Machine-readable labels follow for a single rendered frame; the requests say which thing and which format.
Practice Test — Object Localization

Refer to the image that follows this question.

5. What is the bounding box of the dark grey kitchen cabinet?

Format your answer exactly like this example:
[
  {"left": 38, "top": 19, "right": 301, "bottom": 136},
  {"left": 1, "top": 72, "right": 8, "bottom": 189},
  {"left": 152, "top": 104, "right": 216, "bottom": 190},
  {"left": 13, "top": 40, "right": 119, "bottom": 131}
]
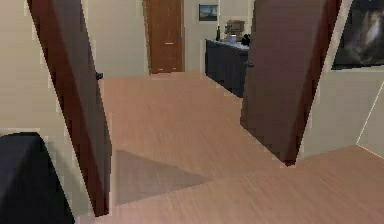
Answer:
[{"left": 204, "top": 38, "right": 250, "bottom": 99}]

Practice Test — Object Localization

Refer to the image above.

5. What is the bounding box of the orange brown room door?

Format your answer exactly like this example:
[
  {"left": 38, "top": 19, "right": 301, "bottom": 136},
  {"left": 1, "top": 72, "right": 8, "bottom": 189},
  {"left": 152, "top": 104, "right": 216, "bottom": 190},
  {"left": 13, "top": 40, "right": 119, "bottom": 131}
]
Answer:
[{"left": 142, "top": 0, "right": 186, "bottom": 75}]

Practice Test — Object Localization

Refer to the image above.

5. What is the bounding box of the beige coffee machine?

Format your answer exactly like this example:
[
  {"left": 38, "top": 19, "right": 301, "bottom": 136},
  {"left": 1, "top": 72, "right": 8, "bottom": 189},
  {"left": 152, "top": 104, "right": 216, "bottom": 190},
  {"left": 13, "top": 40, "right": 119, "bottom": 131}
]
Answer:
[{"left": 224, "top": 19, "right": 246, "bottom": 42}]

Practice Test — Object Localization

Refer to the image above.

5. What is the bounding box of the dark brown room door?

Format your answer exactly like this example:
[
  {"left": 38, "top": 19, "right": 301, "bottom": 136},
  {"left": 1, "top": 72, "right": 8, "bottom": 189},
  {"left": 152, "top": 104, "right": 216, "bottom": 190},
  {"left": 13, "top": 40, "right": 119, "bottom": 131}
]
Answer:
[
  {"left": 240, "top": 0, "right": 343, "bottom": 167},
  {"left": 27, "top": 0, "right": 113, "bottom": 218}
]

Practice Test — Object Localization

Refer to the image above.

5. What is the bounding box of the black furniture block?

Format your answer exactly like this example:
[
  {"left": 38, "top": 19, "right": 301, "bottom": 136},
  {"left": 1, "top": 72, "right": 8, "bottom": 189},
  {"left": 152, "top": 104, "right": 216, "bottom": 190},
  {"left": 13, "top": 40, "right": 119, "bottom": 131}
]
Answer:
[{"left": 0, "top": 132, "right": 76, "bottom": 224}]

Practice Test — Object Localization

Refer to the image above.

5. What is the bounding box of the large dark framed picture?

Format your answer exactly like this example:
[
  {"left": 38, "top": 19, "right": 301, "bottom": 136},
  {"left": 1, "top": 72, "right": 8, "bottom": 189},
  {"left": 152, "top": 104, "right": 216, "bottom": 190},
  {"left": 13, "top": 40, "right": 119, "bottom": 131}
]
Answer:
[{"left": 331, "top": 0, "right": 384, "bottom": 71}]

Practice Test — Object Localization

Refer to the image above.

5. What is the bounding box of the small framed wall picture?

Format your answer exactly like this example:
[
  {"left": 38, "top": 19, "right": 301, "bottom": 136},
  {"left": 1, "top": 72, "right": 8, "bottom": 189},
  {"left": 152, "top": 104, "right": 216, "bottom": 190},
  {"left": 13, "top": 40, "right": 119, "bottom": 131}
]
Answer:
[{"left": 198, "top": 3, "right": 219, "bottom": 22}]

